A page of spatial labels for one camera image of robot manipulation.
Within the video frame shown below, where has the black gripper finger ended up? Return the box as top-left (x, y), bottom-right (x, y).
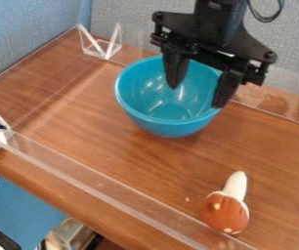
top-left (163, 49), bottom-right (191, 89)
top-left (211, 69), bottom-right (244, 108)

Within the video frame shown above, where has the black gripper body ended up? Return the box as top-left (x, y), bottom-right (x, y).
top-left (151, 11), bottom-right (277, 85)

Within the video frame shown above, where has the brown spotted toy mushroom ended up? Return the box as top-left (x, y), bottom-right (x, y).
top-left (201, 171), bottom-right (249, 235)

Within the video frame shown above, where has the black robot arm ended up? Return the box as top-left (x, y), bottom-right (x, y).
top-left (151, 0), bottom-right (277, 108)

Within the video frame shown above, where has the blue plastic bowl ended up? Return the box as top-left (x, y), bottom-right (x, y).
top-left (113, 56), bottom-right (220, 138)

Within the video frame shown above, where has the clear acrylic back barrier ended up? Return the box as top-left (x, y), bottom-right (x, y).
top-left (111, 28), bottom-right (299, 129)

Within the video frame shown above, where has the clear acrylic barrier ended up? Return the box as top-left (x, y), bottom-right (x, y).
top-left (0, 130), bottom-right (256, 250)
top-left (111, 28), bottom-right (299, 129)

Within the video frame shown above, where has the clear acrylic front barrier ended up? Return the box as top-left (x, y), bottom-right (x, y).
top-left (0, 130), bottom-right (256, 250)

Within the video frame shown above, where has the clear box under table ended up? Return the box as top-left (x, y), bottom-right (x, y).
top-left (34, 218), bottom-right (96, 250)

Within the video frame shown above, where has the clear acrylic corner bracket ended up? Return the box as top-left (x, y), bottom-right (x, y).
top-left (77, 23), bottom-right (123, 60)

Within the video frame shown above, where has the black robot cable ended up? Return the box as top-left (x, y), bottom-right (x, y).
top-left (247, 0), bottom-right (287, 23)

